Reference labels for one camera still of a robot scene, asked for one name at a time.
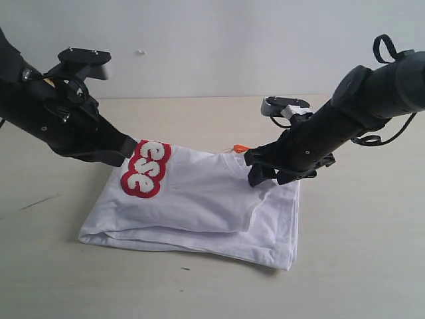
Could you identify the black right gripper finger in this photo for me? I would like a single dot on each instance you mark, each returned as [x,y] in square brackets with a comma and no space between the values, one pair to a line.
[285,176]
[260,161]

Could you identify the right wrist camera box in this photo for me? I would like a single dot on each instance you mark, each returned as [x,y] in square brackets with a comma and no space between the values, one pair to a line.
[274,106]

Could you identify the white t-shirt red lettering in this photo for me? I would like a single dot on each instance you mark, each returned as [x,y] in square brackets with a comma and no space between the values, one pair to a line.
[171,198]

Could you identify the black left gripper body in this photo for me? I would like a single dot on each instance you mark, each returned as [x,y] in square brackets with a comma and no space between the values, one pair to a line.
[59,110]

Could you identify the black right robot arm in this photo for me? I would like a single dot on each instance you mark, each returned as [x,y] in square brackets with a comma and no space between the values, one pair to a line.
[364,101]

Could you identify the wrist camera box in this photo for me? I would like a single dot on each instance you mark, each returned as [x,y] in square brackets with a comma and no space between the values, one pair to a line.
[85,63]
[274,106]

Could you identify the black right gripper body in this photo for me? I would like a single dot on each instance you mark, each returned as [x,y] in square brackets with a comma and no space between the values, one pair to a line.
[310,141]

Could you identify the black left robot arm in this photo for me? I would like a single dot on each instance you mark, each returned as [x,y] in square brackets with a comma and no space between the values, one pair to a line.
[12,65]

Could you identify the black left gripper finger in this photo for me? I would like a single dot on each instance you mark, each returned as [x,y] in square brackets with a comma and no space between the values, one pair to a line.
[113,159]
[126,146]

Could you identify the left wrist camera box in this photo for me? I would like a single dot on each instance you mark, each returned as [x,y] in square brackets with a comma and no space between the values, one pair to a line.
[85,63]

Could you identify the orange neck label tag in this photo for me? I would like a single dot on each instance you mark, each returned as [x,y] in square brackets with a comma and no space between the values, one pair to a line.
[239,149]

